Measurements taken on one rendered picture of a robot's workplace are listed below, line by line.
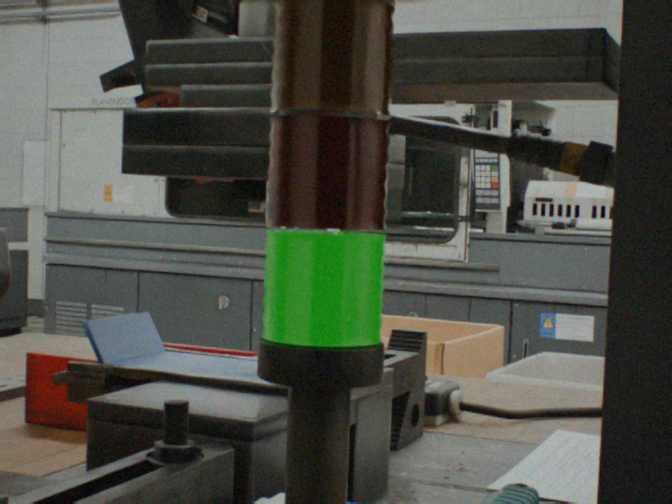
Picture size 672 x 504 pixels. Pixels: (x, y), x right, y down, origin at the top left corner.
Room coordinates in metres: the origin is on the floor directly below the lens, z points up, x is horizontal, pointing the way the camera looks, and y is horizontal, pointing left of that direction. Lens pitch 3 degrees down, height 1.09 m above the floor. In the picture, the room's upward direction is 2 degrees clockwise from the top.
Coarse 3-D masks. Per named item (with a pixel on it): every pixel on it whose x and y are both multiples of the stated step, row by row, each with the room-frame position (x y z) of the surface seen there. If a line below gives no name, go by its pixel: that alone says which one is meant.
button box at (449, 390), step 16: (432, 384) 0.95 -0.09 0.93; (448, 384) 0.95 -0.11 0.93; (432, 400) 0.91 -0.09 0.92; (448, 400) 0.93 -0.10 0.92; (432, 416) 0.92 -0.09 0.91; (448, 416) 0.94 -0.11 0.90; (496, 416) 0.93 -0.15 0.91; (512, 416) 0.93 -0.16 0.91; (528, 416) 0.95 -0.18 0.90; (544, 416) 0.96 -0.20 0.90; (560, 416) 0.97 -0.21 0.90
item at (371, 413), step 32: (352, 416) 0.62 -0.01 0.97; (384, 416) 0.67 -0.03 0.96; (96, 448) 0.54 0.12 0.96; (128, 448) 0.53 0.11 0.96; (256, 448) 0.51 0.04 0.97; (352, 448) 0.63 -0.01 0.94; (384, 448) 0.68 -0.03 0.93; (256, 480) 0.51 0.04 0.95; (352, 480) 0.63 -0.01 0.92; (384, 480) 0.68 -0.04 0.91
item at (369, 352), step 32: (288, 352) 0.31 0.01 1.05; (320, 352) 0.31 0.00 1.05; (352, 352) 0.31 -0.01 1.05; (384, 352) 0.32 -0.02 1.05; (288, 384) 0.31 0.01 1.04; (320, 384) 0.31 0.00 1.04; (352, 384) 0.31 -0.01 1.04; (288, 416) 0.32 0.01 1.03; (320, 416) 0.32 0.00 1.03; (288, 448) 0.32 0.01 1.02; (320, 448) 0.32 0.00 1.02; (288, 480) 0.32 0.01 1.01; (320, 480) 0.32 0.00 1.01
